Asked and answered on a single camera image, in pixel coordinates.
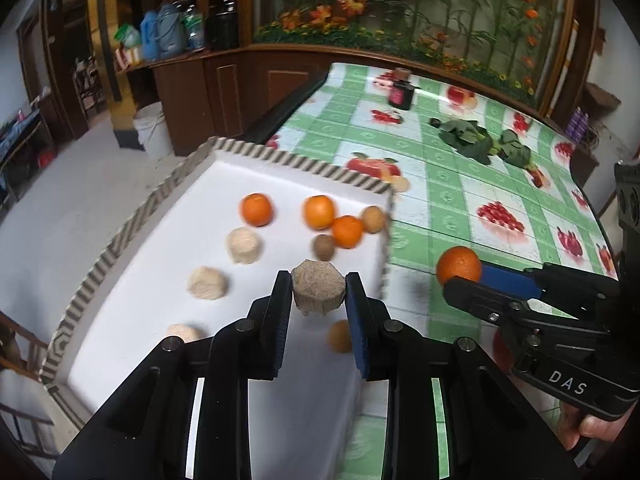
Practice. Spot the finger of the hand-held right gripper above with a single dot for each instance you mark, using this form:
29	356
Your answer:
510	280
480	300

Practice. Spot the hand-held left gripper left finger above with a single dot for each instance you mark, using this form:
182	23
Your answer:
280	330

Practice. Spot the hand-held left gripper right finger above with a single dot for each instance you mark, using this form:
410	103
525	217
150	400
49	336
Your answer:
356	325

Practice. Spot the brown kiwi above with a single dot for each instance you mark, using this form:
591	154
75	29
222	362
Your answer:
372	218
340	336
323	246

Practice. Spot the orange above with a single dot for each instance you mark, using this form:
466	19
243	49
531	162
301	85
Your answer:
257	209
347	231
458	265
319	211

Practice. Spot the white tray with striped rim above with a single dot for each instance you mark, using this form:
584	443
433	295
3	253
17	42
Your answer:
165	240

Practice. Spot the person's right hand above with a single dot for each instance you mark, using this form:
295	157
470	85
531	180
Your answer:
592	427

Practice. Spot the leafy green vegetable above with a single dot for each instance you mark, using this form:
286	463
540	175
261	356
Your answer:
515	150
465	135

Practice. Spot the purple bottle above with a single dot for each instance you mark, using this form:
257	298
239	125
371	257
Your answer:
584	126
575	124

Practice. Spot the black bottle with pink label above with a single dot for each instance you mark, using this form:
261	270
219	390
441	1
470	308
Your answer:
401	95

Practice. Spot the brown tape roll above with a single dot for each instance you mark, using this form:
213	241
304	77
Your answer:
401	74

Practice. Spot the white plastic bucket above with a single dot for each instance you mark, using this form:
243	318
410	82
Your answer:
152	132

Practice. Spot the wooden cabinet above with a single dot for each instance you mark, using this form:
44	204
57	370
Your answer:
225	90

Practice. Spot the light wooden chair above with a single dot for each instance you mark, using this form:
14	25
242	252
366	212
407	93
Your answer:
20	360

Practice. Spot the black pot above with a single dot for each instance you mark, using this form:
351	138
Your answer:
226	25

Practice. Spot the dark wooden chair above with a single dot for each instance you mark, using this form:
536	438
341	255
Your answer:
89	85

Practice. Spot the clear plastic bottle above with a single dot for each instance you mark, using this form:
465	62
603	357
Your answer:
195	27

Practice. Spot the blue-grey water jug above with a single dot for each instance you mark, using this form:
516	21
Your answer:
170	30

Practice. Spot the blue thermos bottle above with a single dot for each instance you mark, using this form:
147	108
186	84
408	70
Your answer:
148	37

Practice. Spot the green and white bag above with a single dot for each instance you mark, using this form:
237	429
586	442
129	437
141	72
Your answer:
127	35

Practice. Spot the flower and bamboo wall mural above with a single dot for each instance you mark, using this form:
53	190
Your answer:
450	20

